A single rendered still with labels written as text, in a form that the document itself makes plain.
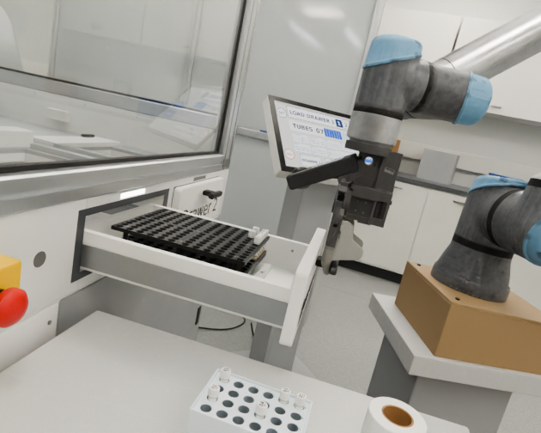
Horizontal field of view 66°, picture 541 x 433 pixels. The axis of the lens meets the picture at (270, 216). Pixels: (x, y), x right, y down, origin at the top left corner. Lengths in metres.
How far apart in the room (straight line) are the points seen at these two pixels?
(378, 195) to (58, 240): 0.45
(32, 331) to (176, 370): 0.20
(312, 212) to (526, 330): 0.94
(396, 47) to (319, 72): 1.74
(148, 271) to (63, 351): 0.15
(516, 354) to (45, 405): 0.76
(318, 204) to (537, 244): 1.00
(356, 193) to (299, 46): 1.84
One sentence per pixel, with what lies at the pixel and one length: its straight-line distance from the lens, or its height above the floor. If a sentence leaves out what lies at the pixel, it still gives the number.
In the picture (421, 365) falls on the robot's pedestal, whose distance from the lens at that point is 0.84.
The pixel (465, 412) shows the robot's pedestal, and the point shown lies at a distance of 0.99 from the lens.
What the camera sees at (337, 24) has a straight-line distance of 2.41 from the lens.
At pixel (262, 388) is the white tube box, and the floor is 0.80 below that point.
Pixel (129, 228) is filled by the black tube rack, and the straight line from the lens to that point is 0.70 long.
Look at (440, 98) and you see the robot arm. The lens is 0.66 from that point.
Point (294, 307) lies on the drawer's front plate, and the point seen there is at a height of 0.88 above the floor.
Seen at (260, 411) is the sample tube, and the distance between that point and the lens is 0.50.
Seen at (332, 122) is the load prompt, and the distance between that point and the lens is 1.66.
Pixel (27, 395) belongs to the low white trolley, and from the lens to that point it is 0.57.
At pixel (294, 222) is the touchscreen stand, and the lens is 1.61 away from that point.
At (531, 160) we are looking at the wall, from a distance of 4.41.
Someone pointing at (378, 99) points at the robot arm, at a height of 1.17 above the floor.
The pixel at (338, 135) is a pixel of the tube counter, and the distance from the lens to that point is 1.64.
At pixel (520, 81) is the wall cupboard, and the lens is 4.04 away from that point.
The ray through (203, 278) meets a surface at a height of 0.87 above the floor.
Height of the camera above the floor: 1.11
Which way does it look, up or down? 13 degrees down
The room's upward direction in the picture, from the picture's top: 12 degrees clockwise
